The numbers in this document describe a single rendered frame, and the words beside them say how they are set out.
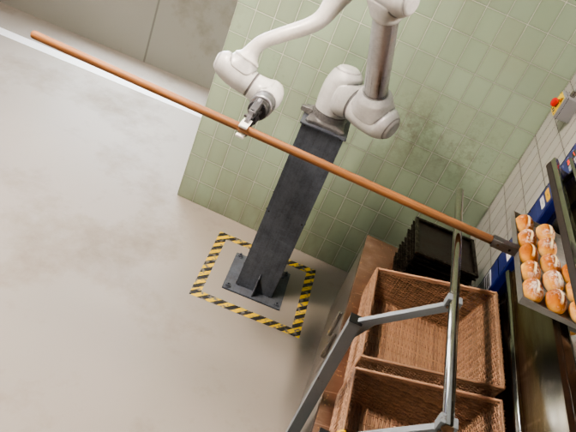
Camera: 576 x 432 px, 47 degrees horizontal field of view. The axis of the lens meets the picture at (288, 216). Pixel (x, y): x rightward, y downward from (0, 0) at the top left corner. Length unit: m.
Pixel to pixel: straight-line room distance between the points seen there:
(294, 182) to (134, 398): 1.18
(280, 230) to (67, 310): 1.05
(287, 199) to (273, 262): 0.38
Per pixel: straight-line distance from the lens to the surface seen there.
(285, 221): 3.22
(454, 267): 2.13
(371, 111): 2.79
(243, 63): 2.53
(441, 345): 2.82
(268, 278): 3.42
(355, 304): 2.76
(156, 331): 3.13
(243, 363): 3.14
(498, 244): 2.33
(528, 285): 2.17
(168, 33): 5.32
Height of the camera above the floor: 2.21
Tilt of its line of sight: 32 degrees down
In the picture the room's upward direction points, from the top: 24 degrees clockwise
